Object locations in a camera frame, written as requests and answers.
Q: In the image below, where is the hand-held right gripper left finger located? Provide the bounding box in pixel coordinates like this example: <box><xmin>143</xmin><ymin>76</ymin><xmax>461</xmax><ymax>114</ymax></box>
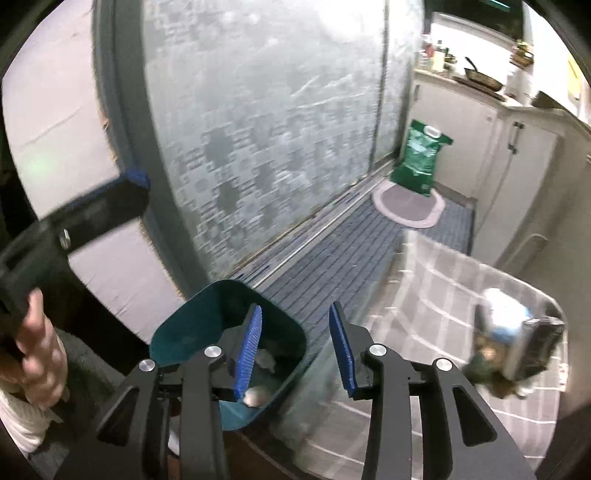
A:
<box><xmin>55</xmin><ymin>302</ymin><xmax>264</xmax><ymax>480</ymax></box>

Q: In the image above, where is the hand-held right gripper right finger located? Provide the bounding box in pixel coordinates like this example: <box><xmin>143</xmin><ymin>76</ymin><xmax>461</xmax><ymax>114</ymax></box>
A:
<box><xmin>329</xmin><ymin>301</ymin><xmax>539</xmax><ymax>480</ymax></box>

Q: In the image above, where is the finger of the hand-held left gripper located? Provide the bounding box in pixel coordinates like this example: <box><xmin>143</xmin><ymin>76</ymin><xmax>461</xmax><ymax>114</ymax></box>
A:
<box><xmin>39</xmin><ymin>168</ymin><xmax>151</xmax><ymax>259</ymax></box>

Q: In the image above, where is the teal plastic trash bin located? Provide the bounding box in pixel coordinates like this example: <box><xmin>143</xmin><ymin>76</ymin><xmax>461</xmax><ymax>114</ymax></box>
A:
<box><xmin>148</xmin><ymin>279</ymin><xmax>308</xmax><ymax>432</ymax></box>

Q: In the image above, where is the person's left forearm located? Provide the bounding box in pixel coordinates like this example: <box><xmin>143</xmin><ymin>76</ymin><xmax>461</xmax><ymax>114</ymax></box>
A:
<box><xmin>0</xmin><ymin>383</ymin><xmax>61</xmax><ymax>455</ymax></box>

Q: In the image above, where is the person's left hand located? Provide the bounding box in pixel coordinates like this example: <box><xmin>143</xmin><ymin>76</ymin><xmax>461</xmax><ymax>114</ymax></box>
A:
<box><xmin>0</xmin><ymin>288</ymin><xmax>70</xmax><ymax>409</ymax></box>

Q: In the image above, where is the white crumpled paper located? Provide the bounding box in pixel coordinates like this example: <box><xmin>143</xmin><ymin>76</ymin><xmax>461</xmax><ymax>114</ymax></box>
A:
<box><xmin>256</xmin><ymin>348</ymin><xmax>282</xmax><ymax>374</ymax></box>

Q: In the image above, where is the pinkish crumpled scrap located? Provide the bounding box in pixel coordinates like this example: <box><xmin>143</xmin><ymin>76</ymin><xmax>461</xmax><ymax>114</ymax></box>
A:
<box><xmin>244</xmin><ymin>387</ymin><xmax>273</xmax><ymax>409</ymax></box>

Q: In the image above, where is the dark striped floor mat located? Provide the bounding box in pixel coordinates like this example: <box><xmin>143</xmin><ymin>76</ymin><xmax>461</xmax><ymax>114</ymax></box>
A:
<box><xmin>222</xmin><ymin>194</ymin><xmax>476</xmax><ymax>352</ymax></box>

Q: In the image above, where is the grey checked tablecloth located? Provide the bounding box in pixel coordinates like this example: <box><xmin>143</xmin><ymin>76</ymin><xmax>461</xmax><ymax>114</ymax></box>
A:
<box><xmin>277</xmin><ymin>231</ymin><xmax>568</xmax><ymax>480</ymax></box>

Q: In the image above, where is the dark grey fuzzy cloth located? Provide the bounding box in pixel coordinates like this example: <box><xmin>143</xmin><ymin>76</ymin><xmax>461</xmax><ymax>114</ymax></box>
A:
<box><xmin>41</xmin><ymin>330</ymin><xmax>153</xmax><ymax>462</ymax></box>

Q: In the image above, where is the dark green crumpled wrapper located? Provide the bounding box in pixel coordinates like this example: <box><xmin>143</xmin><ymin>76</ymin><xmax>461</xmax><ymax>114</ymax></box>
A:
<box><xmin>462</xmin><ymin>337</ymin><xmax>513</xmax><ymax>398</ymax></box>

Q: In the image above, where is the pink oval floor mat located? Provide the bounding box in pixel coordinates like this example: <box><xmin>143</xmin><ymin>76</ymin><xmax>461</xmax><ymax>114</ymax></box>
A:
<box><xmin>372</xmin><ymin>180</ymin><xmax>445</xmax><ymax>229</ymax></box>

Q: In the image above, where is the white and blue packet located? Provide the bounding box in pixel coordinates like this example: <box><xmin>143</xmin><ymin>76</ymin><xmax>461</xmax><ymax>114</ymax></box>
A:
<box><xmin>475</xmin><ymin>287</ymin><xmax>532</xmax><ymax>352</ymax></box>

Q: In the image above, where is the frosted patterned glass sliding door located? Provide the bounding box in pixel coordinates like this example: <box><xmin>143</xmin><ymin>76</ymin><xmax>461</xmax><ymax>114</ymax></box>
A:
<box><xmin>95</xmin><ymin>0</ymin><xmax>426</xmax><ymax>296</ymax></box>

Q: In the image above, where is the black packet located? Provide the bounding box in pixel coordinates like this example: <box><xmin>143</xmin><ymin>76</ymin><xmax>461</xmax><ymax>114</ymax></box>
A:
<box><xmin>503</xmin><ymin>316</ymin><xmax>566</xmax><ymax>381</ymax></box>

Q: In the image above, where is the green printed bag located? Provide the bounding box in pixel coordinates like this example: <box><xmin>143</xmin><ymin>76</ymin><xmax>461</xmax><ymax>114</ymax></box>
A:
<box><xmin>389</xmin><ymin>119</ymin><xmax>454</xmax><ymax>198</ymax></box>

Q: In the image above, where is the white curved bar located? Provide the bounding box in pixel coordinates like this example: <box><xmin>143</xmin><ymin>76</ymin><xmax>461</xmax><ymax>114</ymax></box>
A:
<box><xmin>499</xmin><ymin>233</ymin><xmax>550</xmax><ymax>278</ymax></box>

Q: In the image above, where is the white kitchen cabinet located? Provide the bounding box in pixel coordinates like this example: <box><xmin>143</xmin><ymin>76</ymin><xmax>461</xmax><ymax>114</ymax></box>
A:
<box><xmin>413</xmin><ymin>74</ymin><xmax>591</xmax><ymax>278</ymax></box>

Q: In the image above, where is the dark frying pan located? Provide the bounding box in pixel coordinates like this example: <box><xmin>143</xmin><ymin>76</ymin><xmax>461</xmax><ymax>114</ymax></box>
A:
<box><xmin>463</xmin><ymin>56</ymin><xmax>505</xmax><ymax>92</ymax></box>

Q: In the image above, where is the cluster of condiment bottles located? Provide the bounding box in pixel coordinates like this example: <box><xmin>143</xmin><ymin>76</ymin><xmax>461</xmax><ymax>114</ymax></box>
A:
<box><xmin>418</xmin><ymin>39</ymin><xmax>458</xmax><ymax>75</ymax></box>

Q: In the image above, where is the dark pot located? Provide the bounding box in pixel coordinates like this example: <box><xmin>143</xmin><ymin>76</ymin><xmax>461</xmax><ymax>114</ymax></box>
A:
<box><xmin>531</xmin><ymin>90</ymin><xmax>566</xmax><ymax>112</ymax></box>

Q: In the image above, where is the small wall rack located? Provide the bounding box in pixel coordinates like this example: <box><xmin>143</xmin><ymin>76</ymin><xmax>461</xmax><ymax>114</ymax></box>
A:
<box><xmin>510</xmin><ymin>41</ymin><xmax>535</xmax><ymax>70</ymax></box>

